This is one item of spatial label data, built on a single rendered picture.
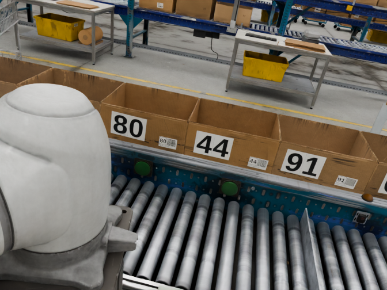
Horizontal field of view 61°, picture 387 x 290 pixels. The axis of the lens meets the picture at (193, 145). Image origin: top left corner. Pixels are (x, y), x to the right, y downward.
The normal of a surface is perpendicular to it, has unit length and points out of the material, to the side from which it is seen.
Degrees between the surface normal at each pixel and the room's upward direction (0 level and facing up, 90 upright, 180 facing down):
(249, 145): 90
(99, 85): 89
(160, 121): 90
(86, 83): 89
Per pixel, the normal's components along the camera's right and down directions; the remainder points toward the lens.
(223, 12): -0.20, 0.46
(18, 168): 0.42, -0.21
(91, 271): 0.37, -0.71
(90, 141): 0.90, 0.00
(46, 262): 0.09, 0.42
